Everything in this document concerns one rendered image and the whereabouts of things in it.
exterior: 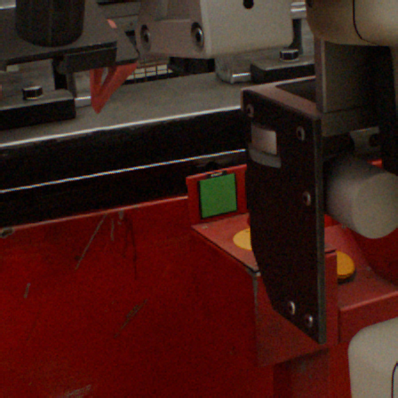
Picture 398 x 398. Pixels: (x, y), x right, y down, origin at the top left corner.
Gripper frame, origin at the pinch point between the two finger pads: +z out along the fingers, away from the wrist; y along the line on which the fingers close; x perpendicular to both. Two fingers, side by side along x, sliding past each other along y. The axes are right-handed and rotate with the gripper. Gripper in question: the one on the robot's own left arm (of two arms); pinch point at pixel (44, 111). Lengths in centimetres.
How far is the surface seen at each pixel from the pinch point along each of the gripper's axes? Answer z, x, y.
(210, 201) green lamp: 25.4, -8.0, -23.8
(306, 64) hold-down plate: 25, -29, -48
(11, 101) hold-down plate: 27.5, -34.0, -7.6
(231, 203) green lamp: 26.2, -7.6, -26.6
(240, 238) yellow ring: 24.6, -0.9, -24.2
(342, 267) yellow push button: 28.9, 3.6, -36.4
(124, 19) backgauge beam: 37, -60, -34
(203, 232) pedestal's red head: 26.7, -4.7, -21.7
